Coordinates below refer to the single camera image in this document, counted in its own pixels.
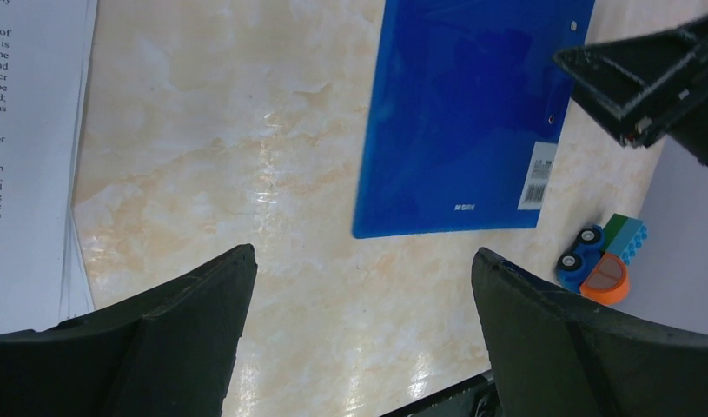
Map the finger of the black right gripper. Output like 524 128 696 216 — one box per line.
553 13 708 149

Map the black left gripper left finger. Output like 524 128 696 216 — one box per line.
0 244 257 416

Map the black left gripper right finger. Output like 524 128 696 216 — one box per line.
472 248 708 416

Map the blue plastic file folder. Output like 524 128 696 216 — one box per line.
352 0 594 239

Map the white printed paper stack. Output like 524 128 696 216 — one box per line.
0 1 97 334

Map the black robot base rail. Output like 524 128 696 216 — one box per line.
382 370 505 417

